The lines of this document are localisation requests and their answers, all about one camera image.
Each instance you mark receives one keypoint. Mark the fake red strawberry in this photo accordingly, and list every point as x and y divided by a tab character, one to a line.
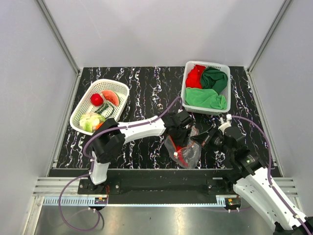
96	100

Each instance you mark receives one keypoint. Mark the fake watermelon slice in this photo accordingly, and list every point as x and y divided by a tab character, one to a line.
111	96

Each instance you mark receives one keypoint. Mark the right aluminium frame post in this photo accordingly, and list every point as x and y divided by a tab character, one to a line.
271	31

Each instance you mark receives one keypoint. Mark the fake white cauliflower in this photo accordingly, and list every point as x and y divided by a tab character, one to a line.
89	121

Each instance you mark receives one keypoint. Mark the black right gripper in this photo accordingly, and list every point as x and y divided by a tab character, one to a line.
201	139

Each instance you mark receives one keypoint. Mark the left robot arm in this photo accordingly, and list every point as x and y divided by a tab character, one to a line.
108	140

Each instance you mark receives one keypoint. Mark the dark green cloth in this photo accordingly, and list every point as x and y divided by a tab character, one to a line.
212	78

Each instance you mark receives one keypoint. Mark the white slotted cable duct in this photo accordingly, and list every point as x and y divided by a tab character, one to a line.
75	201

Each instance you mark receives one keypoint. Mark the white rectangular plastic basket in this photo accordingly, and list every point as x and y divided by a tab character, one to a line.
226	91

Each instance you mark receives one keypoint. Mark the fake green leafy sprig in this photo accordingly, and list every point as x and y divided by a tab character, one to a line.
105	107

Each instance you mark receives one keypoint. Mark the fake red chili pepper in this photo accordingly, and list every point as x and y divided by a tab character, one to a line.
178	155

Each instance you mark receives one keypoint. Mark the left aluminium frame post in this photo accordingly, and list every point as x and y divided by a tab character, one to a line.
57	34

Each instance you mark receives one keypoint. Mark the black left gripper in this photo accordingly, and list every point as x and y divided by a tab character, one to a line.
186	130

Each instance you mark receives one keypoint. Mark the white oval perforated basket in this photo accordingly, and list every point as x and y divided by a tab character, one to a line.
85	105

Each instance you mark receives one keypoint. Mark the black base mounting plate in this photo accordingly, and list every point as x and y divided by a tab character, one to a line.
163	187

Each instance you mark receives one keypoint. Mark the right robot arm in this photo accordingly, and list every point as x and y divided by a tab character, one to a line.
251	180

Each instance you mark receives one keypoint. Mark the light green cloth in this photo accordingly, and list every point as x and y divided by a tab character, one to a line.
205	98

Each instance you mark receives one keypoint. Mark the red cloth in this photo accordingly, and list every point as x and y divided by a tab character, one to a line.
193	79

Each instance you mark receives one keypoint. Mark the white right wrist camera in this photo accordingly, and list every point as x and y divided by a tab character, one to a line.
225	123

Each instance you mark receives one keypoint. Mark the clear zip top bag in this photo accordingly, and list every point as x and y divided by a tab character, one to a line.
191	152

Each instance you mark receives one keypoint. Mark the aluminium frame post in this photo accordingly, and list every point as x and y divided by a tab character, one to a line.
271	31
57	34

